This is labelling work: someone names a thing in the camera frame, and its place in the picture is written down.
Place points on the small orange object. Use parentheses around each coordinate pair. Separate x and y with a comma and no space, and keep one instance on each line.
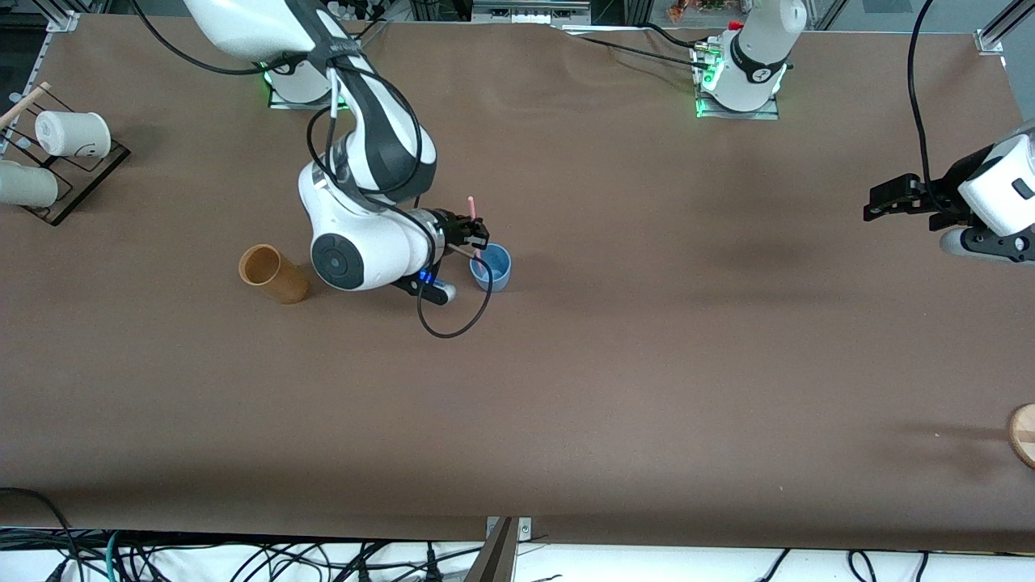
(678,10)

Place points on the aluminium frame profile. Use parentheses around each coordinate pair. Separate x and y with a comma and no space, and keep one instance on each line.
(65,20)
(990,40)

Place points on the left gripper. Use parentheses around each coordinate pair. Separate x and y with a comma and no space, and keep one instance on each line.
(944,196)

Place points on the tan cylindrical cup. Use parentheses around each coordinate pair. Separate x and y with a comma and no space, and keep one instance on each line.
(287,284)

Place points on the grey metal box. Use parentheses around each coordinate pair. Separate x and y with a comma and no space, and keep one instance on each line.
(530,11)

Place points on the pink chopstick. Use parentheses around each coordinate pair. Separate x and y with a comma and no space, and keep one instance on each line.
(471,206)

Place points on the large table cover sheet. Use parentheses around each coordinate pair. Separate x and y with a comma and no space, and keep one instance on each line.
(647,364)

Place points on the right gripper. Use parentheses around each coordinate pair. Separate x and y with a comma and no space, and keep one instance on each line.
(454,229)

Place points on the wooden dowel stick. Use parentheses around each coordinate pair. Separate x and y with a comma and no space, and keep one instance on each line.
(24,103)

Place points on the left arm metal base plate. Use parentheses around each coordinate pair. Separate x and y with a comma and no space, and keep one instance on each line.
(760,115)

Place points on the blue cup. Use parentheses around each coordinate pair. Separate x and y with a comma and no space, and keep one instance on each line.
(497,279)

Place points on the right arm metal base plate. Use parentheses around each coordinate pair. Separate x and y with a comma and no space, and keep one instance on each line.
(279,102)

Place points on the white cup with print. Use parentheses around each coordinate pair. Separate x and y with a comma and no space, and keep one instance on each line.
(77,133)

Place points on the plain white cup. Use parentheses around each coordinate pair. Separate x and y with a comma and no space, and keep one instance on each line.
(28,184)

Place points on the grey camera pole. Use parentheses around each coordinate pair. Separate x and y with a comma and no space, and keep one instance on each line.
(493,562)

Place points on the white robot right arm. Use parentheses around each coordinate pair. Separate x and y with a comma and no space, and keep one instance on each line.
(356,234)

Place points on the round wooden disc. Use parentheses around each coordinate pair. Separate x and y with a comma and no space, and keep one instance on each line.
(1025,436)

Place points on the silver mounting bracket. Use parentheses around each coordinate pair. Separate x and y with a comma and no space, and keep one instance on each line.
(524,529)

